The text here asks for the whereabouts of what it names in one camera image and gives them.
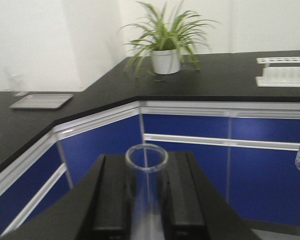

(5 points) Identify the white test tube rack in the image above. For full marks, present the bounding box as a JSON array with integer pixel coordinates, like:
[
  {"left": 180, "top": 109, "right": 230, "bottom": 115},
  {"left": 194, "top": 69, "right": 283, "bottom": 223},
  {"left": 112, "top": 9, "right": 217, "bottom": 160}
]
[{"left": 255, "top": 56, "right": 300, "bottom": 88}]

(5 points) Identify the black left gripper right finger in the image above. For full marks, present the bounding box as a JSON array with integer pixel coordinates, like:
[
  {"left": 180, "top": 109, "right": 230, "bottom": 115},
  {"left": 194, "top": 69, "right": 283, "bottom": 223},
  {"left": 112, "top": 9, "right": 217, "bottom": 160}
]
[{"left": 167, "top": 151, "right": 259, "bottom": 240}]

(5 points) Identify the blue lab cabinet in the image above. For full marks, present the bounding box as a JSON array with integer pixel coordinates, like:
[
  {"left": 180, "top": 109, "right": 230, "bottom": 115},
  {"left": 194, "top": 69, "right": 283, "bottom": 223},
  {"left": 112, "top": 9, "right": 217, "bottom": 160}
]
[{"left": 0, "top": 100, "right": 300, "bottom": 240}]

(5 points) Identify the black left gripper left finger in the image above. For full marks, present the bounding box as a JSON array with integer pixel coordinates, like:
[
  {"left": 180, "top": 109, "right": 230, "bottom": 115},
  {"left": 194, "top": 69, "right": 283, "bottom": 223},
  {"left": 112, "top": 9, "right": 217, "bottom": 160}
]
[{"left": 2, "top": 154, "right": 127, "bottom": 240}]

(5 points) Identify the large clear glass tube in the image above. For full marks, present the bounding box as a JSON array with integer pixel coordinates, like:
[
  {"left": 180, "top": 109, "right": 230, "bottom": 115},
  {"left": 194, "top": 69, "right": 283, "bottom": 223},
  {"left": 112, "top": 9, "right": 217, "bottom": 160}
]
[{"left": 125, "top": 143, "right": 169, "bottom": 240}]

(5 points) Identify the silver metal tray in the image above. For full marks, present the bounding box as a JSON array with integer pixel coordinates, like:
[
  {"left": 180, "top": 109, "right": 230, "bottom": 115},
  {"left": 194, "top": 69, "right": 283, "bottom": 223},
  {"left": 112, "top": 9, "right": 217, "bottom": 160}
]
[{"left": 10, "top": 93, "right": 74, "bottom": 110}]

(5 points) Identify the green spider plant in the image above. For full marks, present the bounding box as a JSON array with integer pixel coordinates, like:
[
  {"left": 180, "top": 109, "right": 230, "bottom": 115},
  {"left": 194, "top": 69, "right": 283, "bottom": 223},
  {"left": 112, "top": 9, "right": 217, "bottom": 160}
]
[{"left": 124, "top": 1, "right": 218, "bottom": 77}]

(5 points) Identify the white plant pot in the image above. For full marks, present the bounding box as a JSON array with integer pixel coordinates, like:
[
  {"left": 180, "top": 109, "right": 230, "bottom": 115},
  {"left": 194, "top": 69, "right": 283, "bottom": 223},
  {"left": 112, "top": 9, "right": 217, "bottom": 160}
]
[{"left": 151, "top": 49, "right": 181, "bottom": 75}]

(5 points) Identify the clear glass beaker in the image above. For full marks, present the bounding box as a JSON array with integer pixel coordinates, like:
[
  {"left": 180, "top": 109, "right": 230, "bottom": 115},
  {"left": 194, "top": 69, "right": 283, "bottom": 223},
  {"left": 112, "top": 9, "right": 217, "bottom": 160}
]
[{"left": 6, "top": 72, "right": 28, "bottom": 97}]

